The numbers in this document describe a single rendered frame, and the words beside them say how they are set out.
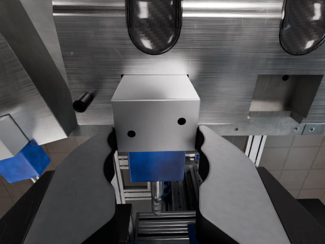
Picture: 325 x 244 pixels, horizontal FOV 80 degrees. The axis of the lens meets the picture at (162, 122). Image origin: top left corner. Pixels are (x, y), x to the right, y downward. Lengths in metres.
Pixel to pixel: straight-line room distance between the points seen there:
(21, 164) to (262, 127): 0.31
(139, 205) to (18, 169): 1.11
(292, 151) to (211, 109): 1.44
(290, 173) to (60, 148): 1.61
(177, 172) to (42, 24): 0.21
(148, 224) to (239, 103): 0.46
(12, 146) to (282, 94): 0.28
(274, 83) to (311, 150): 1.46
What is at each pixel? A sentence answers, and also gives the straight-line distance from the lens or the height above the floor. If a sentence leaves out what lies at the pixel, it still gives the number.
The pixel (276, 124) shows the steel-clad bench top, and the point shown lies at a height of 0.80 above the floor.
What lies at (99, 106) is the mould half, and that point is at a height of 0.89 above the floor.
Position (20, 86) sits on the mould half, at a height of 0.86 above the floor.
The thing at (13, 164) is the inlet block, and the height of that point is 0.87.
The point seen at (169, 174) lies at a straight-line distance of 0.16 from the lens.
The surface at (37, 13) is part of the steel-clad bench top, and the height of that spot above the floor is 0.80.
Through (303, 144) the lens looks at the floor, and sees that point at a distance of 1.60.
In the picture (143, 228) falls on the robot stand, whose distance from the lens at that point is 0.58.
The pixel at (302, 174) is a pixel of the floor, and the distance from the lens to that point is 1.79.
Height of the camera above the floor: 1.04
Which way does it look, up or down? 61 degrees down
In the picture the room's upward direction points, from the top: 178 degrees clockwise
